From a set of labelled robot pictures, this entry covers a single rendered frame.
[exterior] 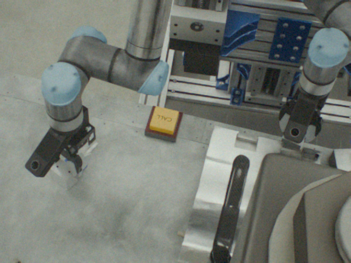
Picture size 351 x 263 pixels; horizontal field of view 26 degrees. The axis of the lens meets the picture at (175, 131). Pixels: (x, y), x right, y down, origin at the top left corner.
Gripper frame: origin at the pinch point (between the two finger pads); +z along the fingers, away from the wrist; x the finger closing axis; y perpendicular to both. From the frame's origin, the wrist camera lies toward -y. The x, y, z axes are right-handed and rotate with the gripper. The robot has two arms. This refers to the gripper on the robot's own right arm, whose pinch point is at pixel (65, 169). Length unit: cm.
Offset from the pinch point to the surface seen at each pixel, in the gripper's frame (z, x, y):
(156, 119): 0.9, -6.8, 24.8
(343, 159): -1, -48, 45
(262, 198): -116, -59, -34
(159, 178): 4.5, -16.8, 14.3
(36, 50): 85, 81, 60
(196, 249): -9.0, -37.3, 0.9
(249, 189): -3.9, -36.7, 22.0
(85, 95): 4.6, 13.0, 20.5
